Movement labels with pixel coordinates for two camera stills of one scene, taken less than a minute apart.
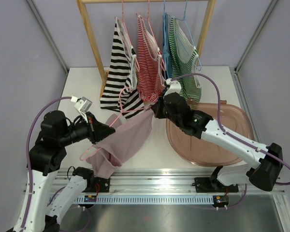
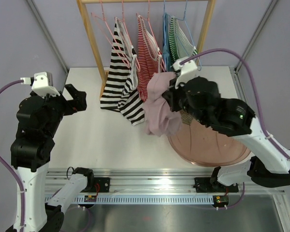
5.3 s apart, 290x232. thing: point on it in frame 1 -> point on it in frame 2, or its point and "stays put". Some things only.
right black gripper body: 162,111 -> 179,100
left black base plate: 101,184 stays put
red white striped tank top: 151,79 stays put
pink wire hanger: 123,110 -> 103,24
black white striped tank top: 120,93 stays put
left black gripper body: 93,133 -> 59,109
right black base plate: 210,185 stays put
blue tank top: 166,54 stays put
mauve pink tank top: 108,155 -> 159,118
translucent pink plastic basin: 230,118 stays put
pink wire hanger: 128,35 stays put
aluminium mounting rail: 171,182 stays put
